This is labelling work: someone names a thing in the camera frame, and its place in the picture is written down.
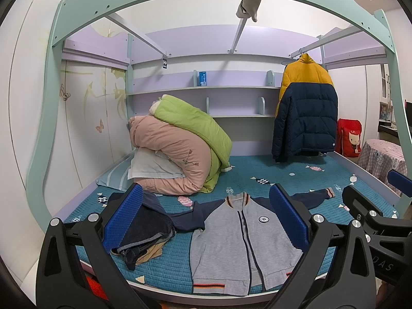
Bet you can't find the grey navy varsity jacket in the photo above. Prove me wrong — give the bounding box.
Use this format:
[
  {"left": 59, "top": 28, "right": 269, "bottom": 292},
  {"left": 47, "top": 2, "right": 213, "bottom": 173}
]
[{"left": 168, "top": 187, "right": 336, "bottom": 297}]

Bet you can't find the folded dark clothes pile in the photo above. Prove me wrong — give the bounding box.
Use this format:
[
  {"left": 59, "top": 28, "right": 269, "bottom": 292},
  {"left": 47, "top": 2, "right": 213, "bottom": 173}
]
[{"left": 110, "top": 191, "right": 176, "bottom": 271}]

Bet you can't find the pink patterned tablecloth table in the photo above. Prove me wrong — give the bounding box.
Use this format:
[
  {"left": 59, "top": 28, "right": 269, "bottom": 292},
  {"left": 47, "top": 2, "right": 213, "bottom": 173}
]
[{"left": 357, "top": 139, "right": 407, "bottom": 195}]

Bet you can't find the red cartoon bag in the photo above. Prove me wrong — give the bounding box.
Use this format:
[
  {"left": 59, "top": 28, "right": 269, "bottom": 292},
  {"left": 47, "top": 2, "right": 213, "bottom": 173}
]
[{"left": 334, "top": 119, "right": 362, "bottom": 158}]

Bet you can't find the teal candy-print bed sheet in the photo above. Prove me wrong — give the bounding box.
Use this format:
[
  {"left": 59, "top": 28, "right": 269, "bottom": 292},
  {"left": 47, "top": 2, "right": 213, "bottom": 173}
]
[{"left": 63, "top": 154, "right": 400, "bottom": 296}]

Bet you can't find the blue striped pillow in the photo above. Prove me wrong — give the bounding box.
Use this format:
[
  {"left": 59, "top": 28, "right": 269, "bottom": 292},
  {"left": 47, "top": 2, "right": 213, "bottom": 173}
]
[{"left": 96, "top": 153, "right": 134, "bottom": 192}]

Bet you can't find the yellow navy puffer jacket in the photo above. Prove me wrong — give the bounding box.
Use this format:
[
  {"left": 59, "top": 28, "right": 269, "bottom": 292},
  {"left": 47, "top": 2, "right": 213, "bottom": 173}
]
[{"left": 272, "top": 53, "right": 338, "bottom": 162}]

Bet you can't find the white pillow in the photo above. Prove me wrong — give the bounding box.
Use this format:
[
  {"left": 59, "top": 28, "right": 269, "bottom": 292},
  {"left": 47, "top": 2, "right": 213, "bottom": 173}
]
[{"left": 128, "top": 147, "right": 185, "bottom": 179}]

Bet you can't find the pink quilt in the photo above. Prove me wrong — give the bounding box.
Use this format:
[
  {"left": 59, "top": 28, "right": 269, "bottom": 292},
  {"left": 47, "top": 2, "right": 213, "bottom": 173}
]
[{"left": 130, "top": 115, "right": 212, "bottom": 196}]

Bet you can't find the green quilt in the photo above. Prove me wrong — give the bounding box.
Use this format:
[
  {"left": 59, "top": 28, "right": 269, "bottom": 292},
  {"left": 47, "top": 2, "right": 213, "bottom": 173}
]
[{"left": 149, "top": 94, "right": 233, "bottom": 193}]

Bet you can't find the small blue box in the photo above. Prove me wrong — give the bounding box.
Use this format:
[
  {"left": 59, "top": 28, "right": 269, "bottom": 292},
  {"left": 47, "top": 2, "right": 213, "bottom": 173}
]
[{"left": 198, "top": 71, "right": 207, "bottom": 87}]

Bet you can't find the purple wall shelf unit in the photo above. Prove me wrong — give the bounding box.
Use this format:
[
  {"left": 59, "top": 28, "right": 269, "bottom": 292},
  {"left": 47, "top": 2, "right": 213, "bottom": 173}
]
[{"left": 128, "top": 25, "right": 317, "bottom": 156}]

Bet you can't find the grey cloth on rail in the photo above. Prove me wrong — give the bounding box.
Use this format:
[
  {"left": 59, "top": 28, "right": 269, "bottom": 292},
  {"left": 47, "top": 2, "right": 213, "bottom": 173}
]
[{"left": 236, "top": 0, "right": 261, "bottom": 22}]

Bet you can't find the mint green bunk bed frame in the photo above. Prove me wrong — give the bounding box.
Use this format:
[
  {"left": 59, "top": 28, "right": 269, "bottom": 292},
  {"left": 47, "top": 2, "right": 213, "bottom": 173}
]
[{"left": 26, "top": 0, "right": 411, "bottom": 230}]

